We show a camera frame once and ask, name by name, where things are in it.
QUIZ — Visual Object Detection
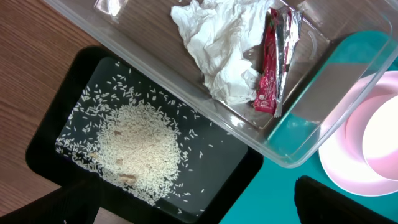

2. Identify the large white plate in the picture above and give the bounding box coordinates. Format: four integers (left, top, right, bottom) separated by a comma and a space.
318, 71, 397, 197

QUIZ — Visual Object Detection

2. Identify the rice pile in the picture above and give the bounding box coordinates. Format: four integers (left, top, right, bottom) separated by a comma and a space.
55, 57, 244, 216

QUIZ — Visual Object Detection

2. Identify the white tissue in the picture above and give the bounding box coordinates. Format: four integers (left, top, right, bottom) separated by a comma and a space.
170, 0, 273, 106

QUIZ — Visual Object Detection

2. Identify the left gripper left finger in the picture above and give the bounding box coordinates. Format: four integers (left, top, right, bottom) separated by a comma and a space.
1, 176, 102, 224

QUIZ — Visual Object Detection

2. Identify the teal serving tray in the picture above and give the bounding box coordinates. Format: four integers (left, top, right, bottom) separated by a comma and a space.
222, 31, 397, 223

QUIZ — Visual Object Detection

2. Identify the red sauce packet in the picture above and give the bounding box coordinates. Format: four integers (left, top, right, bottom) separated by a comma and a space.
254, 6, 303, 118

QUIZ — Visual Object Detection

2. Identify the black plastic tray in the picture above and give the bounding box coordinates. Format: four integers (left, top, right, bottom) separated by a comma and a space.
25, 47, 263, 223

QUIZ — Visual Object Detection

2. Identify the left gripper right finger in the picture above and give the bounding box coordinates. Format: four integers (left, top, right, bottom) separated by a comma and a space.
294, 176, 397, 224

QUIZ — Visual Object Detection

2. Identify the clear plastic bin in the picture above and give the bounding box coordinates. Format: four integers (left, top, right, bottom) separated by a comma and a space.
49, 0, 397, 168

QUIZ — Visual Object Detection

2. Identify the small pink plate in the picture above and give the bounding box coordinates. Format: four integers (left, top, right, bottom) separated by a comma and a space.
345, 95, 397, 181

